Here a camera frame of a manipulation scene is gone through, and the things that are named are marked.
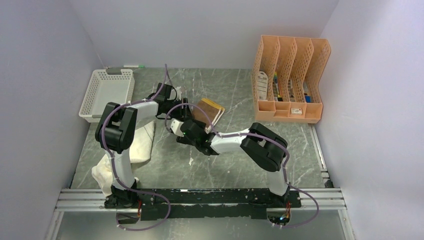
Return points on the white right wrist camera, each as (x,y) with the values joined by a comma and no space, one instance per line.
(175,127)

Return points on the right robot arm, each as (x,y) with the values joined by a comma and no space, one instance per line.
(267,149)

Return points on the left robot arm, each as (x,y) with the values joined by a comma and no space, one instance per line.
(116,132)

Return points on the yellow brown bear towel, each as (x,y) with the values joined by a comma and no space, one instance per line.
(213,111)

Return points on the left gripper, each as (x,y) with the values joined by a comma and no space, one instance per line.
(182,113)

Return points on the orange file organizer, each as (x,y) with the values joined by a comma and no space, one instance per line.
(285,78)

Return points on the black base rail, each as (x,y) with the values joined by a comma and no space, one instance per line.
(154,204)

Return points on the white plastic basket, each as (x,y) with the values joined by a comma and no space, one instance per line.
(104,88)

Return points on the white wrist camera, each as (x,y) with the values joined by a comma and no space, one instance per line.
(177,92)
(175,127)

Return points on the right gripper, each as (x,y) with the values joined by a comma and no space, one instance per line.
(183,139)

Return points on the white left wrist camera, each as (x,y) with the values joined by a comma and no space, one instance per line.
(177,92)

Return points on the cream white towel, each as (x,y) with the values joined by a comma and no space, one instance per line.
(139,152)

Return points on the green white marker pen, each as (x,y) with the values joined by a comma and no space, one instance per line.
(133,66)

